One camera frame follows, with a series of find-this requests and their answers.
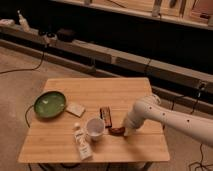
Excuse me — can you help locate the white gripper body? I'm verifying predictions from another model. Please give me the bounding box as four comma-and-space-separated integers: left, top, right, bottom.
123, 112, 144, 130

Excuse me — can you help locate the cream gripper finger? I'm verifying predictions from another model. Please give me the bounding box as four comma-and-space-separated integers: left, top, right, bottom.
124, 129, 136, 137

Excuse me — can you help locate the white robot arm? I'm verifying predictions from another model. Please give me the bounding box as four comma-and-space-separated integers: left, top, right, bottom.
123, 94, 213, 148

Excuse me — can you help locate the white ceramic cup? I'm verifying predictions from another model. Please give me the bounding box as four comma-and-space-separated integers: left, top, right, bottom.
85, 118, 105, 141

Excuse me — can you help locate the brown chocolate bar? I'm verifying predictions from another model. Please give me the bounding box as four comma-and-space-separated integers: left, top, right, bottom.
100, 107, 112, 128

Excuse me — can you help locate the wooden table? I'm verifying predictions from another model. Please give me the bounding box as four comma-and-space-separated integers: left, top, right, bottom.
18, 78, 170, 163

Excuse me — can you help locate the white squeeze bottle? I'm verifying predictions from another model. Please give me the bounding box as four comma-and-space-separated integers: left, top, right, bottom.
74, 123, 92, 160

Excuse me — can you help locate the green bowl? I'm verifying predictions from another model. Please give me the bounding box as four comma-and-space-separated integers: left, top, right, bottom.
34, 91, 66, 119

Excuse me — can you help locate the black device on ledge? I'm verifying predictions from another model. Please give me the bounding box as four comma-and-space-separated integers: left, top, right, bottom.
56, 28, 76, 42

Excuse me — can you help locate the white bottle on ledge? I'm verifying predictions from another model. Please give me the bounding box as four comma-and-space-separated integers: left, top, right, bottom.
17, 11, 30, 32

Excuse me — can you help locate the black cable right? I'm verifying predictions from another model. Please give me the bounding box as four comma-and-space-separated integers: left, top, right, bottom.
188, 83, 213, 171

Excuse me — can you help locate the black floor cable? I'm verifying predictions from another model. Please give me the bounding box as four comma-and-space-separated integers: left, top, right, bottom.
0, 46, 47, 76

